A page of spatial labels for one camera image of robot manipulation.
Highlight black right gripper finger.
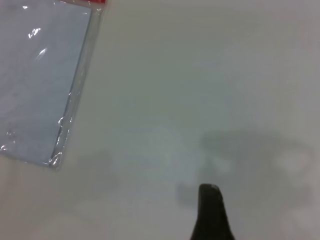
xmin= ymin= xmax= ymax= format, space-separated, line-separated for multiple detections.
xmin=189 ymin=183 xmax=238 ymax=240

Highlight clear plastic zipper bag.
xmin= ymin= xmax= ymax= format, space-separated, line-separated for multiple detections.
xmin=0 ymin=0 xmax=108 ymax=171

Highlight white paper sheets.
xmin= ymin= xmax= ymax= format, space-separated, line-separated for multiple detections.
xmin=0 ymin=0 xmax=93 ymax=168

